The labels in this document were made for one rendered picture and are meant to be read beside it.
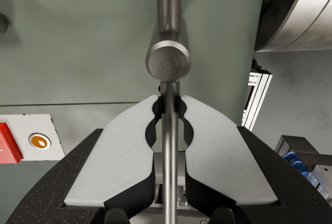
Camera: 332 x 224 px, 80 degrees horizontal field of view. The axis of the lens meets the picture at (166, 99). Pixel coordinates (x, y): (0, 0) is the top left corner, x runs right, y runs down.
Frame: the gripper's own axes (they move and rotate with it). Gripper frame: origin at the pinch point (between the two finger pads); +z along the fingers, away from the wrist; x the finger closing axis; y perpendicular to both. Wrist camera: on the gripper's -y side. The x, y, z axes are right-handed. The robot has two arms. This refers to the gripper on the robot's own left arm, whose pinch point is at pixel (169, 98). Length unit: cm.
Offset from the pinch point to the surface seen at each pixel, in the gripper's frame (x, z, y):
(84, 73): -9.4, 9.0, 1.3
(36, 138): -17.6, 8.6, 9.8
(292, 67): 91, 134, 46
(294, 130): 108, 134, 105
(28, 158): -20.1, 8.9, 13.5
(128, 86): -4.8, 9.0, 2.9
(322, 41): 21.2, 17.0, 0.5
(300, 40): 17.7, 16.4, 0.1
